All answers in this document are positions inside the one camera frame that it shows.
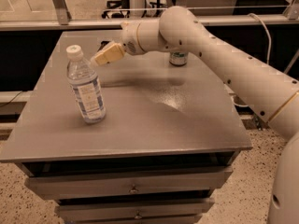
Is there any lower grey drawer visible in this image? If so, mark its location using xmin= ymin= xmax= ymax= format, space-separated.
xmin=57 ymin=198 xmax=214 ymax=222

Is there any upper grey drawer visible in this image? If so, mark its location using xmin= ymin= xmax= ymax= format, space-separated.
xmin=25 ymin=166 xmax=233 ymax=200

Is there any clear plastic water bottle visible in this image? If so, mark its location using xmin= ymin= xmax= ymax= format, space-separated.
xmin=66 ymin=45 xmax=106 ymax=123

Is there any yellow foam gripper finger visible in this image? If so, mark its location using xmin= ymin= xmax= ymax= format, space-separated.
xmin=91 ymin=41 xmax=125 ymax=66

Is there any black office chair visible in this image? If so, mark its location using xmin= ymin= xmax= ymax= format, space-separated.
xmin=102 ymin=0 xmax=129 ymax=19

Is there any grey drawer cabinet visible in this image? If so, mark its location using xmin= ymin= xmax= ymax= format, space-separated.
xmin=1 ymin=30 xmax=250 ymax=224

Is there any metal window railing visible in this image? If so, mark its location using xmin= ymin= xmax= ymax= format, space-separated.
xmin=0 ymin=0 xmax=298 ymax=31

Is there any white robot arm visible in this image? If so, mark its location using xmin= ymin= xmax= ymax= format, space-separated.
xmin=92 ymin=6 xmax=299 ymax=224

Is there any grey drawer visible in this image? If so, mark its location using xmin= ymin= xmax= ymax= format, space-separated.
xmin=25 ymin=166 xmax=233 ymax=200
xmin=57 ymin=198 xmax=214 ymax=222

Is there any white cable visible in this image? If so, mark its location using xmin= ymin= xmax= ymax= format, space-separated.
xmin=232 ymin=12 xmax=273 ymax=108

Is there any green white soda can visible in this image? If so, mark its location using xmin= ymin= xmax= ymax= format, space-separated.
xmin=169 ymin=52 xmax=188 ymax=66

